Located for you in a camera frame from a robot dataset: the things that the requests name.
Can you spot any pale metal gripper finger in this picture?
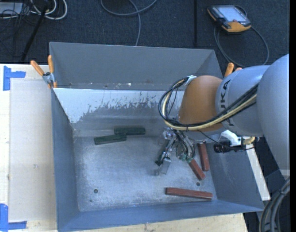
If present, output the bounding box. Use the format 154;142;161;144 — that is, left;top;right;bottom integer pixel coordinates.
154;157;164;176
161;157;172;175

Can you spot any red-brown flat block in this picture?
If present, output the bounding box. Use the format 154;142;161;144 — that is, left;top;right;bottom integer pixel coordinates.
198;142;210;172
165;187;214;201
187;159;207;181

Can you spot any dark green flat block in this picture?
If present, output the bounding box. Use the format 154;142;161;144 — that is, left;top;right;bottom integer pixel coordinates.
114;127;147;136
93;134;128;145

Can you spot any grey metal bin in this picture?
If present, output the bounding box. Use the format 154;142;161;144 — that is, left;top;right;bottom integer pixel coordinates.
49;41;265;232

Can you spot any pale flat board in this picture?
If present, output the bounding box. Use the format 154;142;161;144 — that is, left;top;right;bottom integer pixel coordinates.
8;77;58;223

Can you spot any black cylinder on white bracket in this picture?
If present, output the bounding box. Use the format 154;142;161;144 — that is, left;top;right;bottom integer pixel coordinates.
213;129;256;154

